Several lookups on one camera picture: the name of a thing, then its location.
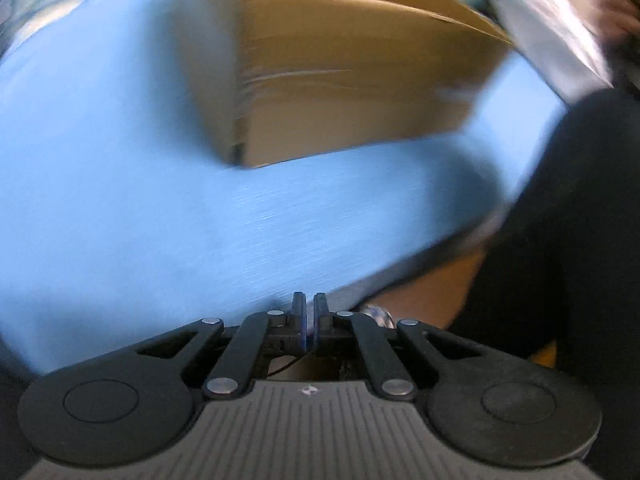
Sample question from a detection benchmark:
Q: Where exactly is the blue fan-patterned bedsheet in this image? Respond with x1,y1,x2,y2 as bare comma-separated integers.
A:
0,0,571,376

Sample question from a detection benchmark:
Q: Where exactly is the shiny round metal object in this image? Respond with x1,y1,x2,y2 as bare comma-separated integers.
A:
361,304,396,328

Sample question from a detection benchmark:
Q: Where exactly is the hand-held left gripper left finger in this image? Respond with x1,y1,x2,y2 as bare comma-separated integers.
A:
132,291,307,401

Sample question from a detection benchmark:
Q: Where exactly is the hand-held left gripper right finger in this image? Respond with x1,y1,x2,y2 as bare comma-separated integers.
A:
313,291,482,401

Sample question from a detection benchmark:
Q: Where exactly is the brown cardboard box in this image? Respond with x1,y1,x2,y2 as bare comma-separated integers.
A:
189,0,512,170

